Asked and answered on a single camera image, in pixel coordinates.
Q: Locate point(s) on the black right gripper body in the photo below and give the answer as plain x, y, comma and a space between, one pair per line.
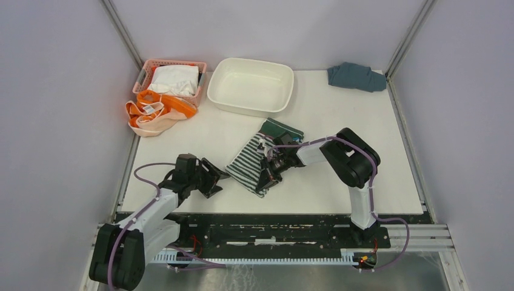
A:
273, 168

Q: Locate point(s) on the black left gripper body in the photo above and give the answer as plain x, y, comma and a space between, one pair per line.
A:
202, 179

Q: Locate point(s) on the green white striped towel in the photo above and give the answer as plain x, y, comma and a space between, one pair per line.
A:
245, 167

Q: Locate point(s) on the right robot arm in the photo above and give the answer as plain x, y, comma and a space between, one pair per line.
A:
353, 160

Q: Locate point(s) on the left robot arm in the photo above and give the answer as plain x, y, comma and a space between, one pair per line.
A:
124, 249

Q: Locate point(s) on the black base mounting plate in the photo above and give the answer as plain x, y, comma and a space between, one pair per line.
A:
197, 225

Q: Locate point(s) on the orange and cream cloth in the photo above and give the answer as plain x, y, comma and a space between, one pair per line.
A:
153, 113

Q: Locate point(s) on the white plastic tub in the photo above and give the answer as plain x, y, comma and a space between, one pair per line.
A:
251, 87

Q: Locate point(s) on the white cloth in basket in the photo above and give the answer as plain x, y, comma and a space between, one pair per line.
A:
177, 80

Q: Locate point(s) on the blue-grey folded cloth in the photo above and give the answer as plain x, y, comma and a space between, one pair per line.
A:
353, 76

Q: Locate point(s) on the pink plastic basket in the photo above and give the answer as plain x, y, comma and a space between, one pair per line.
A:
146, 75

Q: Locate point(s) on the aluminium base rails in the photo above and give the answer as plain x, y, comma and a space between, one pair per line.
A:
421, 237

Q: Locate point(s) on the white slotted cable duct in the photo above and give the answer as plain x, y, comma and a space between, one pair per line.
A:
170, 256

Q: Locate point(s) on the aluminium frame post left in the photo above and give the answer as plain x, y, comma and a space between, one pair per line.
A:
122, 31

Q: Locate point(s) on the aluminium frame post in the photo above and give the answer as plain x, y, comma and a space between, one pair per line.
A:
122, 31
406, 42

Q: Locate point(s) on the aluminium frame post right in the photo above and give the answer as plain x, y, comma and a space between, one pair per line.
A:
406, 42

